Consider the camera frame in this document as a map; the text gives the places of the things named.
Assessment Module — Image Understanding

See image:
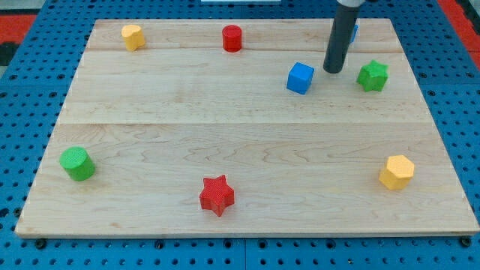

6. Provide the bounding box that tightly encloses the green star block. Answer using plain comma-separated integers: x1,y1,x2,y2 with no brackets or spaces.
356,60,389,92

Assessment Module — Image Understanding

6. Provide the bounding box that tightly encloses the wooden board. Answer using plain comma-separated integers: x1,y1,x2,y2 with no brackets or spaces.
16,19,479,239

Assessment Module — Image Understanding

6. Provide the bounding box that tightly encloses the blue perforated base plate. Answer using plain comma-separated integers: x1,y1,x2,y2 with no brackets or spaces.
1,1,479,269

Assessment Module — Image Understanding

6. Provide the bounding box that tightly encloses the green cylinder block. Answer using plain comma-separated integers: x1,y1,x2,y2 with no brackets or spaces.
59,146,96,182

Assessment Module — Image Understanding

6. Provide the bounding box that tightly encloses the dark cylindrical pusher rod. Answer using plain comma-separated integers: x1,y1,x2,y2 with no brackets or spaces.
323,3,361,74

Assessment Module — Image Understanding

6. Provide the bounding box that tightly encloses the blue cube block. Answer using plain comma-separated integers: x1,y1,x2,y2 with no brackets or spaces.
286,62,314,95

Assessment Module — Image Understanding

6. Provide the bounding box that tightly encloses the grey pusher mount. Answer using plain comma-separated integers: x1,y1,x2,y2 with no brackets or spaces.
337,0,366,8

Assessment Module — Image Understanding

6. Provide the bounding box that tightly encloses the yellow hexagon block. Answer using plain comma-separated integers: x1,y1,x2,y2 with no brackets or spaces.
379,155,415,191

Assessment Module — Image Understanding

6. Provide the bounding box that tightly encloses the blue block behind pusher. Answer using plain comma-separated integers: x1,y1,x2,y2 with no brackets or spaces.
350,24,359,44

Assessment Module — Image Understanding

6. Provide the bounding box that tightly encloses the yellow heart block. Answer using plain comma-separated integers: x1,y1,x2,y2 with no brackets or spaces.
121,24,146,52

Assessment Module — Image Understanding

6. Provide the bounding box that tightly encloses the red cylinder block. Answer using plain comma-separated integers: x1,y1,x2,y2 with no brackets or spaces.
222,25,242,53

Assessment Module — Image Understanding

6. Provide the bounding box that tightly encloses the red star block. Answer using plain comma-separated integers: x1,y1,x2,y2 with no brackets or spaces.
199,175,235,217

